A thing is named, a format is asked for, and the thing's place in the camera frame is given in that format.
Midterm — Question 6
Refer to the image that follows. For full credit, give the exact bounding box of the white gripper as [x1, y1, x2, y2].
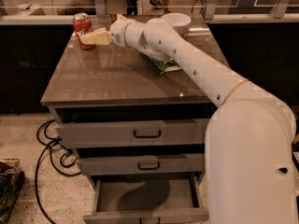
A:
[80, 14, 135, 47]

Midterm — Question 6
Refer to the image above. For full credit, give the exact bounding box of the red coke can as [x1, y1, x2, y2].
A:
[73, 13, 94, 50]

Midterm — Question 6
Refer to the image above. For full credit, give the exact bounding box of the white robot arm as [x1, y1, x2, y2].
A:
[80, 16, 298, 224]

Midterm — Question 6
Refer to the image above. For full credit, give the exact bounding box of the grey drawer cabinet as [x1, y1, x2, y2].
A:
[40, 15, 232, 224]

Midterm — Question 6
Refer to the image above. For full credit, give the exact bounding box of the top drawer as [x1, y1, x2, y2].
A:
[54, 105, 210, 148]

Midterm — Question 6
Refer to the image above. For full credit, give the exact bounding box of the drawer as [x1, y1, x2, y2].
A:
[54, 105, 210, 148]
[83, 173, 209, 224]
[78, 144, 205, 175]

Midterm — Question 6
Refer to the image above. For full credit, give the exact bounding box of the middle drawer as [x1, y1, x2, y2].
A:
[78, 144, 205, 175]

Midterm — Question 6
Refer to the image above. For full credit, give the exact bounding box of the bottom drawer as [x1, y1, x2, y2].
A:
[83, 173, 209, 224]

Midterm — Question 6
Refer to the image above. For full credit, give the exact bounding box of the green chip bag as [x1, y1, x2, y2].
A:
[151, 58, 181, 73]

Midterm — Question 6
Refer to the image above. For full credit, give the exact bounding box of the white bowl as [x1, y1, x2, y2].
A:
[161, 13, 192, 35]

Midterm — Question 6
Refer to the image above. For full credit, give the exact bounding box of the black floor cable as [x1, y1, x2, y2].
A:
[34, 119, 82, 224]

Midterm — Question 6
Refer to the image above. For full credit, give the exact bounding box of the wire basket with items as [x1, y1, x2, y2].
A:
[0, 158, 25, 224]

